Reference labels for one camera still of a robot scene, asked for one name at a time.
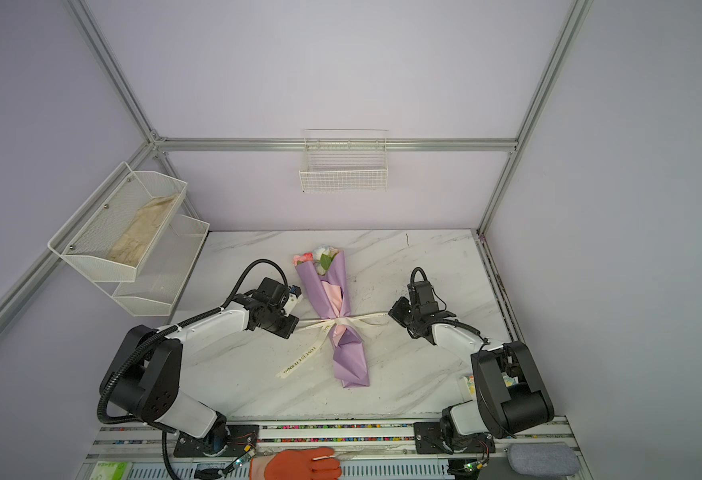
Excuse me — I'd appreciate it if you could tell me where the pink purple wrapping paper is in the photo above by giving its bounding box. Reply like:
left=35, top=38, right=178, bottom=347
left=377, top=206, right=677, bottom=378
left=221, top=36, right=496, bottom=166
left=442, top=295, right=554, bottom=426
left=293, top=247, right=370, bottom=388

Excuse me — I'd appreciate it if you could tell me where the cream ribbon roll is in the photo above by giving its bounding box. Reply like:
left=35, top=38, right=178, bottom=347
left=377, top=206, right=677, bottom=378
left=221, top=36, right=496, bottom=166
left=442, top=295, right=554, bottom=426
left=276, top=312, right=390, bottom=388

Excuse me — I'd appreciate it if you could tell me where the white fake rose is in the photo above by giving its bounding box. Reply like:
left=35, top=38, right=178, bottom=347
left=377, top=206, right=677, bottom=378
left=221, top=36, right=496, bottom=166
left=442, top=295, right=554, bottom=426
left=312, top=245, right=340, bottom=276

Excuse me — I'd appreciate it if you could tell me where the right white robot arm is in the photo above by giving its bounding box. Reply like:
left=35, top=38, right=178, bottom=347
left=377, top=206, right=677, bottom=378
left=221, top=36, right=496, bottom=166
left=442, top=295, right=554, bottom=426
left=389, top=267, right=555, bottom=453

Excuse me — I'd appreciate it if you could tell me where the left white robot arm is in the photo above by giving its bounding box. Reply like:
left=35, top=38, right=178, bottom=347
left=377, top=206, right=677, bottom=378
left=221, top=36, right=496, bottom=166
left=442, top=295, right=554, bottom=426
left=96, top=259, right=302, bottom=479

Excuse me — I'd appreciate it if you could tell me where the colourful tissue pack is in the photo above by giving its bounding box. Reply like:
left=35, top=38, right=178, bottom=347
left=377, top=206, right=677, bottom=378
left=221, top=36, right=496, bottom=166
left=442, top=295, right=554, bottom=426
left=457, top=373, right=519, bottom=402

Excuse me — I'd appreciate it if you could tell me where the lower white mesh shelf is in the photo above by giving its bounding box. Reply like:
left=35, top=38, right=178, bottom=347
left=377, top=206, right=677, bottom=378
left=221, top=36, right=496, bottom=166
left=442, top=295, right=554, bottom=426
left=112, top=214, right=209, bottom=317

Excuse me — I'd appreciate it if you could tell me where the white mesh shelf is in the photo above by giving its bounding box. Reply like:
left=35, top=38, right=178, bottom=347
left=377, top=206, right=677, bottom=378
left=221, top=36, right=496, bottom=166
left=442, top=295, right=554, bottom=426
left=112, top=214, right=209, bottom=317
left=47, top=162, right=187, bottom=283

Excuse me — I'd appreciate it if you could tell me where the orange rubber glove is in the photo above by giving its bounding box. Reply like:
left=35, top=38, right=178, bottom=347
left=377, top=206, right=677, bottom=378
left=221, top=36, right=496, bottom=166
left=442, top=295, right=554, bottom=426
left=249, top=447, right=342, bottom=480

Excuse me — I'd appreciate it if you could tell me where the beige cloth in shelf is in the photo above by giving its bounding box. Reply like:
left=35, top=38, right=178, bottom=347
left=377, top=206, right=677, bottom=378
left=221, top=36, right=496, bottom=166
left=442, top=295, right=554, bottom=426
left=107, top=195, right=177, bottom=267

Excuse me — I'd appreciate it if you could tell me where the upper white mesh shelf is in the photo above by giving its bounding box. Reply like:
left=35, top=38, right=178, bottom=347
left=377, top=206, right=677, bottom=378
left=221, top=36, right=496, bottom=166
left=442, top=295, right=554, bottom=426
left=47, top=162, right=187, bottom=283

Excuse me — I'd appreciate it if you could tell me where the grey cloth pad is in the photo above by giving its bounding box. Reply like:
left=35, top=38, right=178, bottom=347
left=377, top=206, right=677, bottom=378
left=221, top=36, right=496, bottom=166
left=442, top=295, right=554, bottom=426
left=507, top=443, right=581, bottom=479

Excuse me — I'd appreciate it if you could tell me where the green white packet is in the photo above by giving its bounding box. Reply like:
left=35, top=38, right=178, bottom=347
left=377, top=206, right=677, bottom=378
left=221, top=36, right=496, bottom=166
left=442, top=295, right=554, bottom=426
left=88, top=461, right=133, bottom=480

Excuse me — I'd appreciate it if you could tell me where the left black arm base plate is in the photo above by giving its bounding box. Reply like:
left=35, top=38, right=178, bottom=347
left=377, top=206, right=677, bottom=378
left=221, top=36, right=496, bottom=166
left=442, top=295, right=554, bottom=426
left=173, top=417, right=260, bottom=458

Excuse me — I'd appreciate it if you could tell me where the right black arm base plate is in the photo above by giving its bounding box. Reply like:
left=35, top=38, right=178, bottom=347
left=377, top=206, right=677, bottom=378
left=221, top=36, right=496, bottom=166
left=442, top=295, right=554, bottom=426
left=413, top=407, right=496, bottom=456

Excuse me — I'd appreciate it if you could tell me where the white wire wall basket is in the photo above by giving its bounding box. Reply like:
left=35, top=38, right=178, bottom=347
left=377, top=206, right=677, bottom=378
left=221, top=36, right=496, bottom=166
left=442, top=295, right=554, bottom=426
left=299, top=129, right=389, bottom=194

